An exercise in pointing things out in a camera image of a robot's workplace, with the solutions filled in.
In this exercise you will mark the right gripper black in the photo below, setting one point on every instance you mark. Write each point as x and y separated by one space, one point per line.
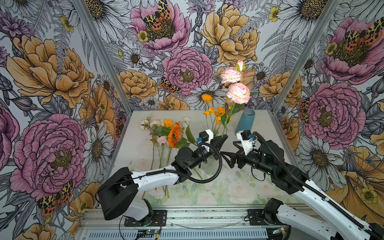
240 158

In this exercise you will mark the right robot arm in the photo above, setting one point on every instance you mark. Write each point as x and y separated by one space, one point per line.
336 222

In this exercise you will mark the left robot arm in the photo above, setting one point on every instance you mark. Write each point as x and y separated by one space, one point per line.
117 196

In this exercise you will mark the large pink peony stem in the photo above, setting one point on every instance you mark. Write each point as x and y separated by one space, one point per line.
238 93

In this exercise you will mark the clear ribbed glass vase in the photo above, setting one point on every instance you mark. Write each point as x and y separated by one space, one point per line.
211 166

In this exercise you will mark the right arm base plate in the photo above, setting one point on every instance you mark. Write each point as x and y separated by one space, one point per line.
259 217

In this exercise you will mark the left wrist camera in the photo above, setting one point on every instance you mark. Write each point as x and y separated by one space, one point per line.
204 140

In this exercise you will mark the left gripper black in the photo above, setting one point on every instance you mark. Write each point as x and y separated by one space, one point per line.
212 144

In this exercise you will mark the teal ceramic vase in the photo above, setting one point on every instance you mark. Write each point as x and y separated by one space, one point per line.
246 121

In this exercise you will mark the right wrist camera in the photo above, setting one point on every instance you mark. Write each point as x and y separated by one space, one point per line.
247 141

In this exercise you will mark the yellow orange poppy stem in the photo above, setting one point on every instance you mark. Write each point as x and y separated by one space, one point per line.
217 118

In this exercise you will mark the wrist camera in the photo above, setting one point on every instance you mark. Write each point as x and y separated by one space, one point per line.
204 140
247 141

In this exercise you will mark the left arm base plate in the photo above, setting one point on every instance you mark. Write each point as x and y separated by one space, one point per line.
157 219

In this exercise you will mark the aluminium front rail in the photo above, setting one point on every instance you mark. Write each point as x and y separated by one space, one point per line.
178 216

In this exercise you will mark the pink white flower bunch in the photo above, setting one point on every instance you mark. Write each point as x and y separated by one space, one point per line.
157 139

